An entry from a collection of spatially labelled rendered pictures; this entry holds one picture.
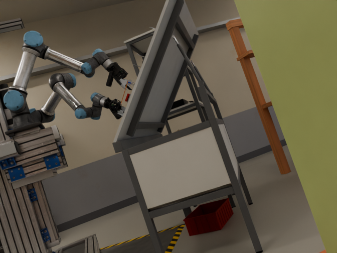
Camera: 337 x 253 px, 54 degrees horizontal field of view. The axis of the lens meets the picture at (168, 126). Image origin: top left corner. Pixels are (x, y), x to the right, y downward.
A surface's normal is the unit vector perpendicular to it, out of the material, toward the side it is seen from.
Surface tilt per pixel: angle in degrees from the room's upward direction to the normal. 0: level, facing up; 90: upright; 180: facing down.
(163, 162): 90
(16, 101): 96
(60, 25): 90
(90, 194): 90
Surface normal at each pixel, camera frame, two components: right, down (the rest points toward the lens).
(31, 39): 0.29, -0.27
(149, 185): -0.20, 0.01
